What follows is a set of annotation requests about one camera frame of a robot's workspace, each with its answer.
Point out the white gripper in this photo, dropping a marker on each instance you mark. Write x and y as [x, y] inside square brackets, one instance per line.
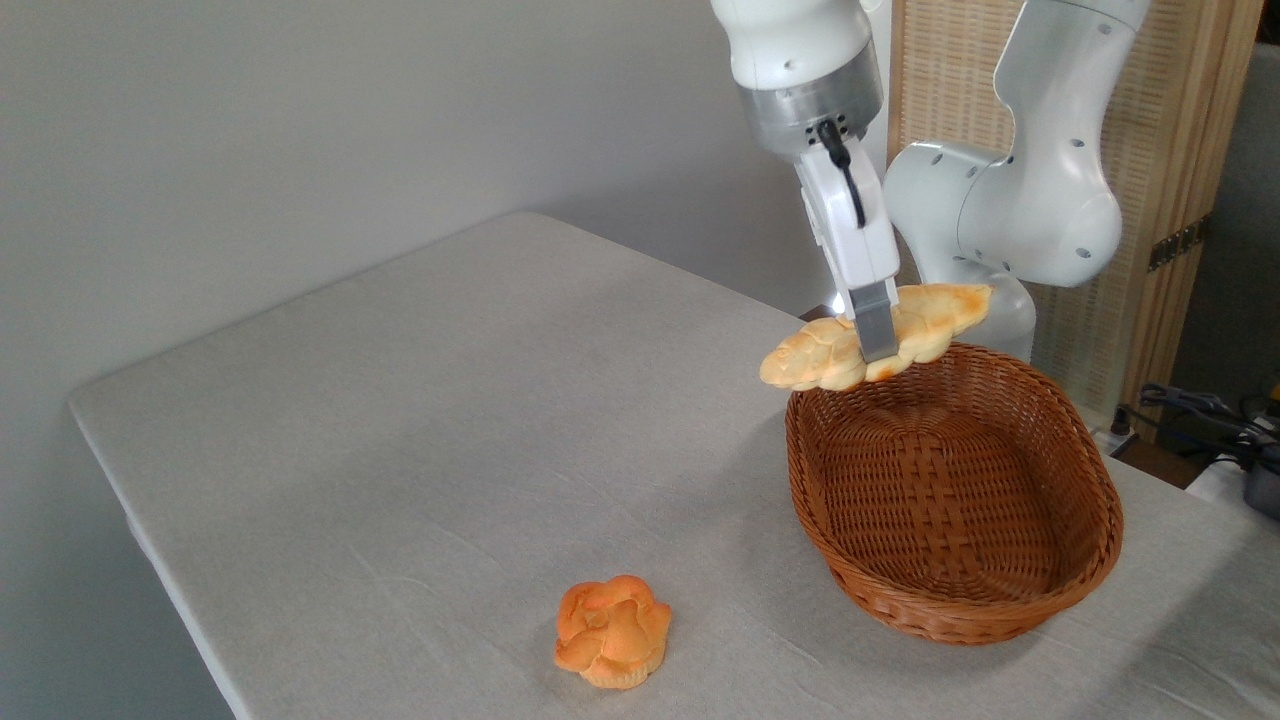
[850, 235]

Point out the long braided bread loaf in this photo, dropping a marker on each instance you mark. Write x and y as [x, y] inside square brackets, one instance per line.
[935, 315]

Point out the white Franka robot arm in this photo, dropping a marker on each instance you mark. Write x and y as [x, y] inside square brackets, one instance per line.
[1040, 210]

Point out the brown oval wicker basket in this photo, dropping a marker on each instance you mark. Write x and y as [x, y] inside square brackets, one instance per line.
[950, 500]

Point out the round orange knotted bread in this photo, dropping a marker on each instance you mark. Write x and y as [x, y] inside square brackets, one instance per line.
[612, 632]

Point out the dark brown wooden board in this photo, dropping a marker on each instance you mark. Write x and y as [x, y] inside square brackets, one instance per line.
[816, 313]

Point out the dark metal screen hinge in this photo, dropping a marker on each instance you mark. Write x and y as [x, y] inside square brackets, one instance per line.
[1180, 243]

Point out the bamboo folding screen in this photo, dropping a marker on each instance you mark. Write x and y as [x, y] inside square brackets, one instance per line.
[1170, 100]

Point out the grey tablecloth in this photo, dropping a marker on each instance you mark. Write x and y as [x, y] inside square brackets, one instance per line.
[350, 450]

